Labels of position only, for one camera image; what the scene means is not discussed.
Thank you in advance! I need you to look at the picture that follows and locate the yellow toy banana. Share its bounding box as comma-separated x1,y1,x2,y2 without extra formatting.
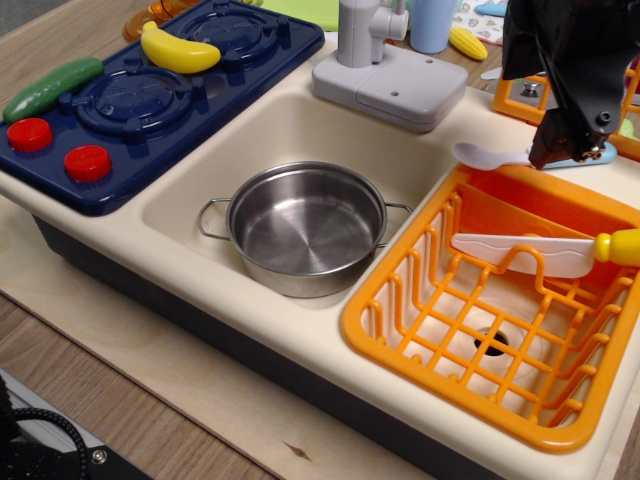
140,21,222,74

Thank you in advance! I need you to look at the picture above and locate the white spoon with blue handle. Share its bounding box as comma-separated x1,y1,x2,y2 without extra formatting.
451,142,618,171

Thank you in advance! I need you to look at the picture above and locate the yellow toy corn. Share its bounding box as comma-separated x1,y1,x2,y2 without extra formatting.
449,27,488,61

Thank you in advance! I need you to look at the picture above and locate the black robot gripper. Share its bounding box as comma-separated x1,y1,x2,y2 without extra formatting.
502,1,639,169

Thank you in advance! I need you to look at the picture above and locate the grey toy faucet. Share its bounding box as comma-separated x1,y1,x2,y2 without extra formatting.
312,1,468,133

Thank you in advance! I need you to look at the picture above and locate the stainless steel pan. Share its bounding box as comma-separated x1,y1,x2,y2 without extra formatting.
221,161,394,299

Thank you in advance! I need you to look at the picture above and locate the left red stove knob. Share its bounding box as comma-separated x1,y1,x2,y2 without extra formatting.
7,118,54,153

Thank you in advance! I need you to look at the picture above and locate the red stove knob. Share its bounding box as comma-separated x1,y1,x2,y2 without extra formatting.
64,145,112,182
7,118,54,153

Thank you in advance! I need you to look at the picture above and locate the silver lid with knob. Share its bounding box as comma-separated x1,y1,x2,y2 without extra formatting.
509,78,557,109

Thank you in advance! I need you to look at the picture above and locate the black braided cable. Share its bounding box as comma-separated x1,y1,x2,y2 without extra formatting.
13,407,87,480

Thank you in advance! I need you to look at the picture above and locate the orange plastic dish rack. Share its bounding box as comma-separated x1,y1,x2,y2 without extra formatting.
341,166,639,453

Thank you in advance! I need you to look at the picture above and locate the light blue plastic cup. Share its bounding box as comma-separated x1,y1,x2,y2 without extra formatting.
410,0,457,54

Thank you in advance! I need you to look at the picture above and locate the patterned white cloth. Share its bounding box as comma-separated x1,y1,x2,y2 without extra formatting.
453,0,508,45

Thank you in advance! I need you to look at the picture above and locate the navy blue toy stove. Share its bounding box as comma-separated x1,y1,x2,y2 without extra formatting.
1,1,324,216

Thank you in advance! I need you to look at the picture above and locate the orange transparent plastic item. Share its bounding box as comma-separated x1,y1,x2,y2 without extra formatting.
122,0,199,43

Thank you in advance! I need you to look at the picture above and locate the toy knife yellow handle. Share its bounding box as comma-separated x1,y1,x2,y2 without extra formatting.
451,228,639,278

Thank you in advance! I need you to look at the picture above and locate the plywood base board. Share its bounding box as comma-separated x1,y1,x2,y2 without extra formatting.
0,194,640,480

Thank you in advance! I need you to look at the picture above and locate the right red stove knob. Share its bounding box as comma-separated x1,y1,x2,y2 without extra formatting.
64,145,112,182

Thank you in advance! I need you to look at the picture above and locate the green cloth at back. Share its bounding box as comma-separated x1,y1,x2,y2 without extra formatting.
261,0,339,32

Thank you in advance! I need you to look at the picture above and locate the green toy cucumber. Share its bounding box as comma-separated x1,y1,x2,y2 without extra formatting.
2,57,105,124

